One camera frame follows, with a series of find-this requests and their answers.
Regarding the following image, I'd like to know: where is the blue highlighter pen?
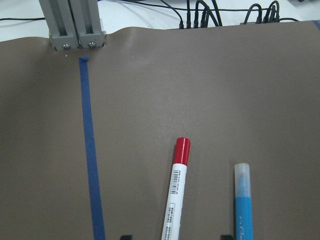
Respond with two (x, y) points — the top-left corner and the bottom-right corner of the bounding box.
(234, 163), (254, 240)

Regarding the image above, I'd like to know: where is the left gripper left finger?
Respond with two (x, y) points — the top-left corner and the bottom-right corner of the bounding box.
(120, 235), (132, 240)

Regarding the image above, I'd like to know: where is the aluminium frame post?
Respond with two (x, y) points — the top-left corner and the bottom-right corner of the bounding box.
(39, 0), (106, 51)

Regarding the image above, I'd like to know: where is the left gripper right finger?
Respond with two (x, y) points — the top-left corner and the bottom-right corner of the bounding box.
(220, 234), (234, 240)

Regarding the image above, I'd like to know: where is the red cap white marker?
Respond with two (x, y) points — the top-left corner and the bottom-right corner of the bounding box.
(161, 137), (191, 240)

